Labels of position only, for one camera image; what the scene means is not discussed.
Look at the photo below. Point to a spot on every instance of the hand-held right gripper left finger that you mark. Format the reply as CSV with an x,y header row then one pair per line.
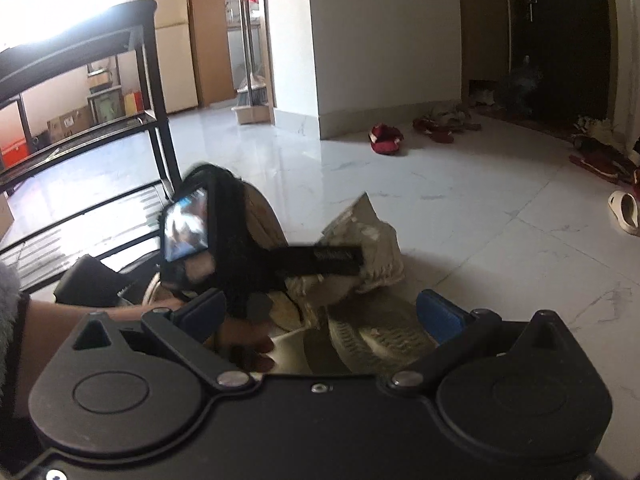
x,y
200,312

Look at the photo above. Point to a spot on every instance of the cardboard boxes with labels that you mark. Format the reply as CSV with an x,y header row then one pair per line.
x,y
70,124

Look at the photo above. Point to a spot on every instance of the black metal shoe rack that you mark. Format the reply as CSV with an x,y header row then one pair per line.
x,y
75,45

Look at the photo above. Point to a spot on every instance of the white rubber slipper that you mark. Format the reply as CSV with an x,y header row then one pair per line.
x,y
624,211

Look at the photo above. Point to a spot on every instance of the dark entrance door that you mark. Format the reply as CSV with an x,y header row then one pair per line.
x,y
560,40

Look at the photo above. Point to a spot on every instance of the flat cardboard piece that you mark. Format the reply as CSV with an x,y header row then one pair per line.
x,y
5,216

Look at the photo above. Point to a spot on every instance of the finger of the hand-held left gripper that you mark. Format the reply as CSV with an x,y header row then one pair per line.
x,y
320,261

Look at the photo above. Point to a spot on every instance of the person's left hand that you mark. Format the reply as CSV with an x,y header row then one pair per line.
x,y
250,347

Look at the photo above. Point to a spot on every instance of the dark grey shoe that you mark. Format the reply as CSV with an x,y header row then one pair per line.
x,y
90,275

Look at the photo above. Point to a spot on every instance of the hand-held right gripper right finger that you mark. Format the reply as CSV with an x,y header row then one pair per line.
x,y
440,316

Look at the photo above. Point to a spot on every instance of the red storage box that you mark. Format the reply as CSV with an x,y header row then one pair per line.
x,y
15,156

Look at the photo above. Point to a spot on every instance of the broom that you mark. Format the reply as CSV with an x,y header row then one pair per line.
x,y
252,87

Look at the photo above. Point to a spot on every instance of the green picture frame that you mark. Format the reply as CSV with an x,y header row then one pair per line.
x,y
107,106

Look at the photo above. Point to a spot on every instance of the small cardboard box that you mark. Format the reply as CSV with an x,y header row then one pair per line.
x,y
252,115

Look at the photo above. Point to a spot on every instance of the wooden cabinet panel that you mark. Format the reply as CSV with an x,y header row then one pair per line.
x,y
210,30

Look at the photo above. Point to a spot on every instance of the white refrigerator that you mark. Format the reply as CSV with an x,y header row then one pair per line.
x,y
172,65

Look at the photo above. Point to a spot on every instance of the beige chunky sneaker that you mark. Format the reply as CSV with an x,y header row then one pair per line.
x,y
370,240

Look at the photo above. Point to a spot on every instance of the red yellow box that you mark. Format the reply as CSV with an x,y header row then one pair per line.
x,y
131,103

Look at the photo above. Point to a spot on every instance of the fluffy beige slipper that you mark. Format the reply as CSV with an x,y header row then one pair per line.
x,y
597,129

